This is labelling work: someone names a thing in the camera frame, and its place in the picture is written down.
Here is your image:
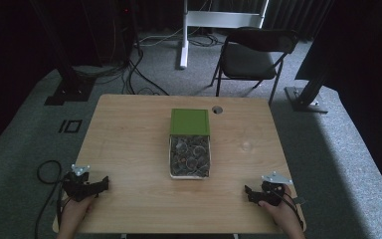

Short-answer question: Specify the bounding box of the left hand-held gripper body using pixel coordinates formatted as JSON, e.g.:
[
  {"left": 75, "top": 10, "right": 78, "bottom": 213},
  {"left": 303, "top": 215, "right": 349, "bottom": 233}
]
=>
[{"left": 62, "top": 163, "right": 96, "bottom": 203}]

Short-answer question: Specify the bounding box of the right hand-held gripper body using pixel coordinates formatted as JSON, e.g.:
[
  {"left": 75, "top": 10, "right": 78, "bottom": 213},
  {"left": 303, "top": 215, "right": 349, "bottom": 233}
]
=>
[{"left": 257, "top": 170, "right": 294, "bottom": 207}]

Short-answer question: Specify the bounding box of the person's left hand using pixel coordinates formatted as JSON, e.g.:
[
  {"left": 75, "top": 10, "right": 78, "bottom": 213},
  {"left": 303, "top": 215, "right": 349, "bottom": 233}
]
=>
[{"left": 59, "top": 194, "right": 96, "bottom": 231}]

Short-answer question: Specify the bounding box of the person's right hand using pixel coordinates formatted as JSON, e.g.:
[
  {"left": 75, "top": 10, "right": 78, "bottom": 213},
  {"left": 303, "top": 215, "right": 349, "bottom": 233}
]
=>
[{"left": 258, "top": 184, "right": 300, "bottom": 232}]

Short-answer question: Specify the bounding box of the black floor tape marking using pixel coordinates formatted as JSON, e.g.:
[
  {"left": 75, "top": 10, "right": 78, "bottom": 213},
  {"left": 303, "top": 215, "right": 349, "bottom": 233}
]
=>
[{"left": 58, "top": 119, "right": 84, "bottom": 134}]

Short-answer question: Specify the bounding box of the white tray of dark pieces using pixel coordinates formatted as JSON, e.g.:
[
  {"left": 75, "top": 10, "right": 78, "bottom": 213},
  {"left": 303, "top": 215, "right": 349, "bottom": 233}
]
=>
[{"left": 168, "top": 133, "right": 212, "bottom": 180}]

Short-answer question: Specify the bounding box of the green box sleeve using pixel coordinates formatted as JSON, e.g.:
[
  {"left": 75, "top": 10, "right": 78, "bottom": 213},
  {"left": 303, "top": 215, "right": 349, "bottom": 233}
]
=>
[{"left": 169, "top": 108, "right": 211, "bottom": 136}]

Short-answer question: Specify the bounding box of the black metal stand with base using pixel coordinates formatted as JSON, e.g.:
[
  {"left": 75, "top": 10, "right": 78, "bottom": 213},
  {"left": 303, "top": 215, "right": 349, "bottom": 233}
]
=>
[
  {"left": 29, "top": 0, "right": 96, "bottom": 107},
  {"left": 284, "top": 56, "right": 333, "bottom": 115}
]

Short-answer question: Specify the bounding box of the black folding chair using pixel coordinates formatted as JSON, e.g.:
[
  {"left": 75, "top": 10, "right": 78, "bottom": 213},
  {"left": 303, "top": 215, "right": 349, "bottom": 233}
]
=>
[{"left": 210, "top": 26, "right": 298, "bottom": 107}]

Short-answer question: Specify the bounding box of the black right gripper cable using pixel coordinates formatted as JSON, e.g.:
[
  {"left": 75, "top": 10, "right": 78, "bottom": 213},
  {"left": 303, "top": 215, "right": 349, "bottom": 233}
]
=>
[{"left": 268, "top": 182, "right": 305, "bottom": 231}]

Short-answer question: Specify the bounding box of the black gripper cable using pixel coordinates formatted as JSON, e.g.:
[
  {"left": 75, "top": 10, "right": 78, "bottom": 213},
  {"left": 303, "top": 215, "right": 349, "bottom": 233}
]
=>
[
  {"left": 268, "top": 182, "right": 305, "bottom": 231},
  {"left": 34, "top": 159, "right": 68, "bottom": 239}
]

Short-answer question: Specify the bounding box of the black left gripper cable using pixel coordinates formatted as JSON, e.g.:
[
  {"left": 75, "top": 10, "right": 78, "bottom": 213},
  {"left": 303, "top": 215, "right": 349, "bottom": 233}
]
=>
[{"left": 34, "top": 159, "right": 68, "bottom": 239}]

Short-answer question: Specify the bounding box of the bundle of black floor cables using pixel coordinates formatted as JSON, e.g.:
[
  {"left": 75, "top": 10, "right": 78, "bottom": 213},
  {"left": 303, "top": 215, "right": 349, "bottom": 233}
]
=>
[{"left": 74, "top": 31, "right": 225, "bottom": 97}]

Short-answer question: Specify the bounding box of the white metal stand frame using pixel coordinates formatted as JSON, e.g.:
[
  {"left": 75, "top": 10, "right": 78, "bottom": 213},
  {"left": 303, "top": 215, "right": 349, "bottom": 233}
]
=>
[{"left": 178, "top": 0, "right": 271, "bottom": 71}]

